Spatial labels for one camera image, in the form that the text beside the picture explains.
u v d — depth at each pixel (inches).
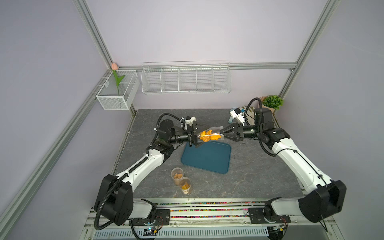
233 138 27.3
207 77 42.0
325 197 15.6
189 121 27.7
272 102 41.6
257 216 29.1
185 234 30.4
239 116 26.4
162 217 28.9
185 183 31.4
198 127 24.8
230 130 25.3
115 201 16.2
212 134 26.8
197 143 27.4
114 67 35.1
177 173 33.3
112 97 30.5
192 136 24.6
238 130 24.0
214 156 38.0
